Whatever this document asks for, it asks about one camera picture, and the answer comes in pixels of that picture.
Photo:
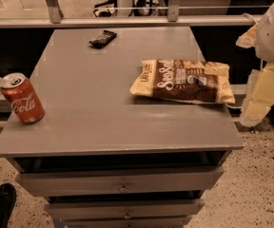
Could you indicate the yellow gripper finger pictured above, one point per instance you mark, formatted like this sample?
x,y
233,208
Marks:
x,y
259,96
247,40

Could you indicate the brown sea salt chip bag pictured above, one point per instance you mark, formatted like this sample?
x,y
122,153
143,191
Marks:
x,y
192,82

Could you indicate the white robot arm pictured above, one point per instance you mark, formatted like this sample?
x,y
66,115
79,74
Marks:
x,y
264,42

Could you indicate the black rxbar chocolate bar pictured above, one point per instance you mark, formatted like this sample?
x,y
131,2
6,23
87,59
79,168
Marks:
x,y
104,39

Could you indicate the black office chair base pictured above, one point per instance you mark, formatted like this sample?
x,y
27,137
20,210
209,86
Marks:
x,y
103,9

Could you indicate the top grey drawer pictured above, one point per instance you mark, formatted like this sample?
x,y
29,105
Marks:
x,y
120,181

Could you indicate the grey drawer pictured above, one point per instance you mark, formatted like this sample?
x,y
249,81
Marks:
x,y
120,181
126,209
168,222

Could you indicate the grey drawer cabinet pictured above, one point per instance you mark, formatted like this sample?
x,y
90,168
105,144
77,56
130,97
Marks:
x,y
93,123

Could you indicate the red cola can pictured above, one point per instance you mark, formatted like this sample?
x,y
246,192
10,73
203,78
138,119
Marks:
x,y
23,100

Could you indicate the middle grey drawer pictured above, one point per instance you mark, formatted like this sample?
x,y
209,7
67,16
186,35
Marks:
x,y
126,209

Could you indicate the bottom grey drawer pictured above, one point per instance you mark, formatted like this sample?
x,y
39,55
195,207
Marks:
x,y
168,222

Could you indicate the black shoe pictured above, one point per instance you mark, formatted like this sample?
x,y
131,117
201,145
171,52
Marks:
x,y
7,202

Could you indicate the metal frame rail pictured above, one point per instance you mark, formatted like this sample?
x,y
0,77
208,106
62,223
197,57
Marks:
x,y
135,22

